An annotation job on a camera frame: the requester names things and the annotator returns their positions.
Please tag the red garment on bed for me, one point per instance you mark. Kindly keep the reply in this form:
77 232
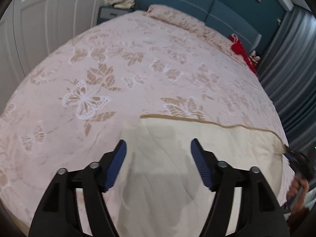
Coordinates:
238 48

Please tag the dark nightstand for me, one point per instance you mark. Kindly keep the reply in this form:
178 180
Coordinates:
107 13

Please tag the small plush toy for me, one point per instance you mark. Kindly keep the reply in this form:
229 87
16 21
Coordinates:
254 58

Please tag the white wardrobe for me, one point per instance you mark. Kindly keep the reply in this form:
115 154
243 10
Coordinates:
32 29

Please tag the pink butterfly bedspread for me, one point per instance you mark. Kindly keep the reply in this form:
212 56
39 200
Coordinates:
71 108

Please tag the pink butterfly pillow right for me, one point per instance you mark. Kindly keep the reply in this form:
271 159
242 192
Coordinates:
220 42

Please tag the pink butterfly pillow left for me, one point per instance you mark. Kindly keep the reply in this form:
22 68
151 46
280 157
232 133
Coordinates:
175 17

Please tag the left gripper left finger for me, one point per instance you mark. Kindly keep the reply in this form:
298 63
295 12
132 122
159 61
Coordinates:
57 213

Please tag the blue upholstered headboard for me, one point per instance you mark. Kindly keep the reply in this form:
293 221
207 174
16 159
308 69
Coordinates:
215 15

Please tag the person's right hand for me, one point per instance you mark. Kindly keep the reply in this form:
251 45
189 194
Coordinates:
296 193

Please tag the cream quilted jacket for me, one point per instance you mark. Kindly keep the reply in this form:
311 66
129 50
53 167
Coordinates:
161 190

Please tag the pink butterfly pillow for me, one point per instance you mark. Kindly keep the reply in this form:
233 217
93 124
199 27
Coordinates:
220 42
175 17

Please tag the grey curtain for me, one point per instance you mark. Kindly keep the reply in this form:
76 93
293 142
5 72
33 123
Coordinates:
287 74

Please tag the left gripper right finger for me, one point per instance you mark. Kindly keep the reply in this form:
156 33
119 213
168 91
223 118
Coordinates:
260 213

